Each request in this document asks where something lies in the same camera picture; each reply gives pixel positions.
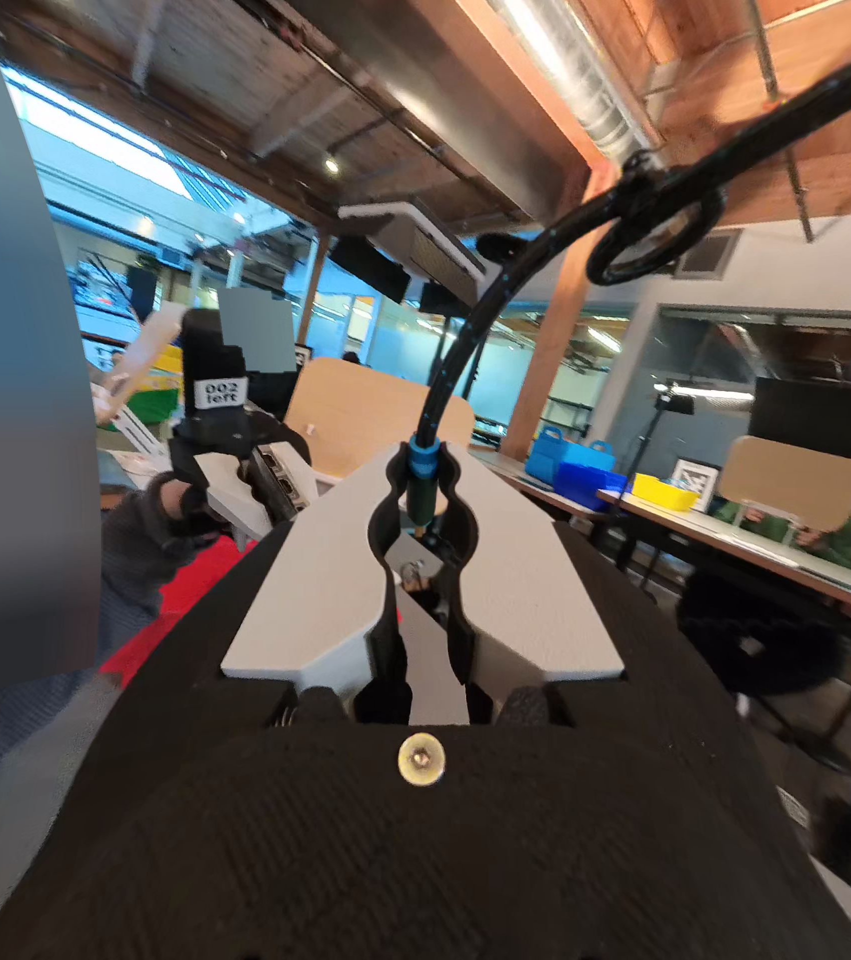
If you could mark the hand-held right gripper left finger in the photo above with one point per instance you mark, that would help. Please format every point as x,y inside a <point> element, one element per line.
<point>305,600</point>

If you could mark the brown-edged table black legs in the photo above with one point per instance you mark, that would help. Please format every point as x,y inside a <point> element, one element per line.
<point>695,534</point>

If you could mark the red plastic bin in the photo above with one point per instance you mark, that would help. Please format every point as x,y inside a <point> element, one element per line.
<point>163,622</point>

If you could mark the green plastic bin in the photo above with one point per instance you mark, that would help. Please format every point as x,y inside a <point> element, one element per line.
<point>152,401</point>

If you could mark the black floor lamp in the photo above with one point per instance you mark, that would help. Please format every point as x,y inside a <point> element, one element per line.
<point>500,244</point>

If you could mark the white ceiling unit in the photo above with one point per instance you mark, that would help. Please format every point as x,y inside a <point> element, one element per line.
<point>414,240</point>

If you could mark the wooden board with black label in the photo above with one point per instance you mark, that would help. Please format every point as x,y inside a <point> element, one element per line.
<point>373,420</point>

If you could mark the wall air vent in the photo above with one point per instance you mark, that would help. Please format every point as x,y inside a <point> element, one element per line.
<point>707,255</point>

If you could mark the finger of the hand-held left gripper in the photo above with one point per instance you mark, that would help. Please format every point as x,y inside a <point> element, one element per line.
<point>227,487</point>
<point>299,471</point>

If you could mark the dark blue plastic bin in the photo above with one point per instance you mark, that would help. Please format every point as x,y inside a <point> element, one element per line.
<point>590,486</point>

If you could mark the person's left hand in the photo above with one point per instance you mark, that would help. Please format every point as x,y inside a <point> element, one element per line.
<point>163,502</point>

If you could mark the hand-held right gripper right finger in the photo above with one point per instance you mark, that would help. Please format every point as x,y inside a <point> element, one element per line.
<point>538,600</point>

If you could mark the studio lamp on stand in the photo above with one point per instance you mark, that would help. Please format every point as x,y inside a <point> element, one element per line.
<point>677,405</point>

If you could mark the wooden post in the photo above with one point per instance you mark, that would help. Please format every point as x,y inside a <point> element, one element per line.
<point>545,360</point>

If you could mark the black USB hub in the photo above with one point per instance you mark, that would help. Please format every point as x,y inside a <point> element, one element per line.
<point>283,491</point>

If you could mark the light blue caddy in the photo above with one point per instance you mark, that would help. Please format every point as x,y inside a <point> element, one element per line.
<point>545,450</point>
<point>598,454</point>

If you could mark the silver ceiling duct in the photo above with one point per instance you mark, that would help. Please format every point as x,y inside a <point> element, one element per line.
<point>583,82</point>

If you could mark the yellow plastic bin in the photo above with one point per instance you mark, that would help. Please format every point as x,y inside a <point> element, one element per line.
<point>665,491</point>
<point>169,360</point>

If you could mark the black hanging monitor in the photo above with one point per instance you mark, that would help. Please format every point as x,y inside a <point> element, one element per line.
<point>369,266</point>
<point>444,300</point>

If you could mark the wooden board on clear stand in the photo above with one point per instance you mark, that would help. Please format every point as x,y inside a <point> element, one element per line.
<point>793,480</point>
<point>159,334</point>

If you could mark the black wall monitor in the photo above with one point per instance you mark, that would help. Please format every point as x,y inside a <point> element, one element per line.
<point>815,420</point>

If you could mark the framed marker tag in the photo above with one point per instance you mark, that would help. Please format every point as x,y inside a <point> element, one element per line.
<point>695,480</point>

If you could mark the black office chair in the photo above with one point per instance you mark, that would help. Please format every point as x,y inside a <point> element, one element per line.
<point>763,645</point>

